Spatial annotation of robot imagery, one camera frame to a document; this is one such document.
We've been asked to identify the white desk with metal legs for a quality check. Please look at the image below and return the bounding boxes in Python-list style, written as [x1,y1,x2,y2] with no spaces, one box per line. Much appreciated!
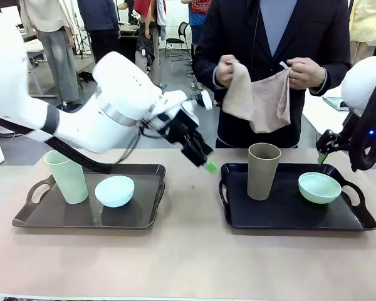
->
[18,29,60,98]

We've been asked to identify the bystander red shirt blue shorts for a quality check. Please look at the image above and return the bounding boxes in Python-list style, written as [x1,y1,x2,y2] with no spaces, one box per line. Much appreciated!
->
[187,0,211,45]

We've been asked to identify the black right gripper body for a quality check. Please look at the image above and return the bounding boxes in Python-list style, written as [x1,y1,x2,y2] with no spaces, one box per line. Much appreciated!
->
[315,128,352,155]

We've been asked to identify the person's left forearm dark sleeve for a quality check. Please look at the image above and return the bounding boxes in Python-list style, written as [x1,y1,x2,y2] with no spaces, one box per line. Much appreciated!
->
[306,58,352,97]

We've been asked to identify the brown plastic serving tray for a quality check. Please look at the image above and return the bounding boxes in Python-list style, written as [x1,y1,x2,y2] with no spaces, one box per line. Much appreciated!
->
[11,163,167,231]

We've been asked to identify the black mesh office chair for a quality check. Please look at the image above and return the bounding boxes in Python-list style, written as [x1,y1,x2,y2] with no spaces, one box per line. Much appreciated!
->
[164,21,192,62]

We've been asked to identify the teal folded cloth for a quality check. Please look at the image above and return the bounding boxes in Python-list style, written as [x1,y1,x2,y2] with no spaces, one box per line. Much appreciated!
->
[321,95,350,112]

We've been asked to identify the bystander in dark clothes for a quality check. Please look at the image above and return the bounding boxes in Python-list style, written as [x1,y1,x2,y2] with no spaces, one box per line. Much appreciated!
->
[77,0,122,65]

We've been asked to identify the beige cloth mat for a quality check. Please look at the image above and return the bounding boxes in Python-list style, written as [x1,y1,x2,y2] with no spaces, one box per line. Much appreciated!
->
[221,61,292,134]

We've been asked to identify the bystander beige top grey trousers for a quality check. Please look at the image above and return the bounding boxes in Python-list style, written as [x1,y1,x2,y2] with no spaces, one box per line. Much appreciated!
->
[19,0,82,104]

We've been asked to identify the person in dark blazer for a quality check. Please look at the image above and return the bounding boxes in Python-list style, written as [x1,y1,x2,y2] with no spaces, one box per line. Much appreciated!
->
[192,0,353,149]

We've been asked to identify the pale green tall cup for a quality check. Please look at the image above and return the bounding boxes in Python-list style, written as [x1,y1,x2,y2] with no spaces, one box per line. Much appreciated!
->
[44,149,90,205]

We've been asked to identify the black left arm cable sleeve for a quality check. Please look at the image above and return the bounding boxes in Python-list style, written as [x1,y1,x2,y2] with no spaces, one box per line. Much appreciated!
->
[0,111,120,175]

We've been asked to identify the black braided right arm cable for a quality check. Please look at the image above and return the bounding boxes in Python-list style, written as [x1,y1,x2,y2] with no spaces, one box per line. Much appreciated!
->
[349,73,376,172]

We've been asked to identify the person's right forearm dark sleeve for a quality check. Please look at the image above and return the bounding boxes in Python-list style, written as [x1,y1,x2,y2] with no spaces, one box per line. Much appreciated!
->
[192,43,226,93]

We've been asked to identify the person's left hand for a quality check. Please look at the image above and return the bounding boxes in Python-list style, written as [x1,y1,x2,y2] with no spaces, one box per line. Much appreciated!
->
[286,57,327,92]

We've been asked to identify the dark navy serving tray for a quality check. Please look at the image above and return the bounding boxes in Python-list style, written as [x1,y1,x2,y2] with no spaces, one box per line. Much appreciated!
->
[218,162,376,232]

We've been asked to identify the bystander red top beige trousers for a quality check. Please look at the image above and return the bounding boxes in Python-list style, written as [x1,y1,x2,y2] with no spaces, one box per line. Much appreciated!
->
[133,0,167,88]

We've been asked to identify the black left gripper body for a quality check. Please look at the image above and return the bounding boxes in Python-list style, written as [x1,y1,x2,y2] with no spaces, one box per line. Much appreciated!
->
[158,106,205,149]

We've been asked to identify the pale green bowl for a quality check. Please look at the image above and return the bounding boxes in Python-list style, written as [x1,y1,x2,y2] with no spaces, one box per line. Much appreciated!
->
[298,171,343,205]

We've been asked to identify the person's right hand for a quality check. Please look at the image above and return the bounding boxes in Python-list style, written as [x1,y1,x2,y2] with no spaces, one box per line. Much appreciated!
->
[216,55,241,89]

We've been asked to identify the light blue bowl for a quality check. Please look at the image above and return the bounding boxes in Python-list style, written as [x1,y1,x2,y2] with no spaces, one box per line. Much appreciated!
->
[94,175,135,208]

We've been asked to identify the brown tall cup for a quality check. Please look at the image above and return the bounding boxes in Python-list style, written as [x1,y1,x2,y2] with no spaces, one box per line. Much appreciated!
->
[247,142,282,201]

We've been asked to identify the white side table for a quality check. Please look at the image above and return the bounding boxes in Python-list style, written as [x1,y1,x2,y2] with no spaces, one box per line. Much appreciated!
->
[300,86,352,148]

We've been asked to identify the bystander in yellow garment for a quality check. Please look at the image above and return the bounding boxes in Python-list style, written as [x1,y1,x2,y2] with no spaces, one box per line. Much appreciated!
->
[350,0,376,63]

